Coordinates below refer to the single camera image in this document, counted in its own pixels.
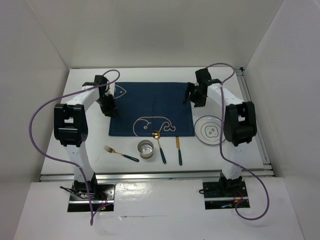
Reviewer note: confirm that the front aluminium rail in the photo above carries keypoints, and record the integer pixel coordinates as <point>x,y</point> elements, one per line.
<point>137,176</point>

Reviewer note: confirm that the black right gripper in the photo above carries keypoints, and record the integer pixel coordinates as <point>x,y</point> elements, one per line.
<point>200,102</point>

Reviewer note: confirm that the small metal cup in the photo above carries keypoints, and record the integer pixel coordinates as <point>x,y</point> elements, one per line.
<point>145,149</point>

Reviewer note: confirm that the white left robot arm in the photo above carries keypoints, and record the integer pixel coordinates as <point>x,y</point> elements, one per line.
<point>71,129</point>

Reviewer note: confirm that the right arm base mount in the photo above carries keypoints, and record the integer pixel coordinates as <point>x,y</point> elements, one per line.
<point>225,194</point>

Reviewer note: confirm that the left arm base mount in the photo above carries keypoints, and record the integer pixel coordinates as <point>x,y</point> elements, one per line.
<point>103,200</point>

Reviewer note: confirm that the gold spoon green handle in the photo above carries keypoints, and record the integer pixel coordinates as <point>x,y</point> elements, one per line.
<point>156,135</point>

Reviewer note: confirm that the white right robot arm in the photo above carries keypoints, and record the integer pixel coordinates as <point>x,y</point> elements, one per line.
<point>239,126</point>

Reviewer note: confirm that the gold knife green handle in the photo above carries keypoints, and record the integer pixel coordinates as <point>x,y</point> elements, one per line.
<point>180,161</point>

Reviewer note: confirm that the blue whale placemat cloth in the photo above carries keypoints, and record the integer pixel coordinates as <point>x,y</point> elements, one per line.
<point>145,107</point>

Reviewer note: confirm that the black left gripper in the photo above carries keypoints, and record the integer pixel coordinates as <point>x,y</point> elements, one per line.
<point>112,107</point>

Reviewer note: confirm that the gold fork green handle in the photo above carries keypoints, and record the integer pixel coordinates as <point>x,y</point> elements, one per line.
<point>113,151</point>

